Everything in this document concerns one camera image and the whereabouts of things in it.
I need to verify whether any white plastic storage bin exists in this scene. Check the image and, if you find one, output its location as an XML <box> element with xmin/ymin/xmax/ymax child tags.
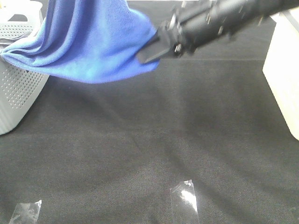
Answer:
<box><xmin>263</xmin><ymin>8</ymin><xmax>299</xmax><ymax>139</ymax></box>

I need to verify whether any clear tape strip centre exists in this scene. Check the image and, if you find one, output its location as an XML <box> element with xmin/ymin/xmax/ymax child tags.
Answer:
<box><xmin>170</xmin><ymin>180</ymin><xmax>199</xmax><ymax>224</ymax></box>

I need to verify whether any blue microfibre towel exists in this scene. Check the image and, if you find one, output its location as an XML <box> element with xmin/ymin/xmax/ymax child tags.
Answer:
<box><xmin>0</xmin><ymin>0</ymin><xmax>159</xmax><ymax>84</ymax></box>

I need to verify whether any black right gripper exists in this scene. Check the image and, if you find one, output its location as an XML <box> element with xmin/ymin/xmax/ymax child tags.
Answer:
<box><xmin>137</xmin><ymin>14</ymin><xmax>196</xmax><ymax>63</ymax></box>

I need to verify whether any clear tape strip left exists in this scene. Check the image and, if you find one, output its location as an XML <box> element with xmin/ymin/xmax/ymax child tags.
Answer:
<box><xmin>9</xmin><ymin>200</ymin><xmax>42</xmax><ymax>224</ymax></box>

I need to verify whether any black table cloth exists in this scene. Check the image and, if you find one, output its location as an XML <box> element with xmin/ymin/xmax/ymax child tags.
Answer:
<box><xmin>0</xmin><ymin>0</ymin><xmax>299</xmax><ymax>224</ymax></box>

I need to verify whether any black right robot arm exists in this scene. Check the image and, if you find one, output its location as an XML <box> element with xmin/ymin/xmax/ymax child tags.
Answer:
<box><xmin>136</xmin><ymin>0</ymin><xmax>299</xmax><ymax>64</ymax></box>

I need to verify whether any grey perforated laundry basket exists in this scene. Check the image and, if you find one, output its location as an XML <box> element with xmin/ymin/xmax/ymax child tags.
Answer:
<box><xmin>0</xmin><ymin>0</ymin><xmax>49</xmax><ymax>135</ymax></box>

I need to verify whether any clear tape strip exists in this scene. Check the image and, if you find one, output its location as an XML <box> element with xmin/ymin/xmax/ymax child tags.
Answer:
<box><xmin>9</xmin><ymin>200</ymin><xmax>42</xmax><ymax>224</ymax></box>
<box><xmin>170</xmin><ymin>180</ymin><xmax>199</xmax><ymax>224</ymax></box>

